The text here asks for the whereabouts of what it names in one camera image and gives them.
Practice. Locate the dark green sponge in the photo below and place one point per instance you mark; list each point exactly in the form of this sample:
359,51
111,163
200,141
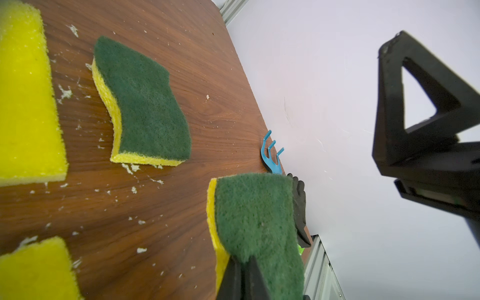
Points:
148,123
252,215

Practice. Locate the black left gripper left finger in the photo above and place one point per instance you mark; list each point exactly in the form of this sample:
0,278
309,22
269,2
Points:
231,284

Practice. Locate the aluminium front rail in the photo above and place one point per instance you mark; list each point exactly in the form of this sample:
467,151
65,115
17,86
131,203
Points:
320,281

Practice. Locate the blue garden rake yellow handle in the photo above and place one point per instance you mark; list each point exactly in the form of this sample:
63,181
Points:
272,166

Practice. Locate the yellow sponge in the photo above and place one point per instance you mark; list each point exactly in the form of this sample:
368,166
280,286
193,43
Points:
32,147
39,271

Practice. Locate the black garden glove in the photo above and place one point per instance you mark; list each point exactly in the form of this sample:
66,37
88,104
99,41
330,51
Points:
299,208

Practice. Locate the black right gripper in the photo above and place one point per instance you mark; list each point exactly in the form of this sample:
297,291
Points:
423,107

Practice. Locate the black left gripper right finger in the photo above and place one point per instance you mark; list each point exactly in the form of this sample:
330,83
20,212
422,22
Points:
253,283

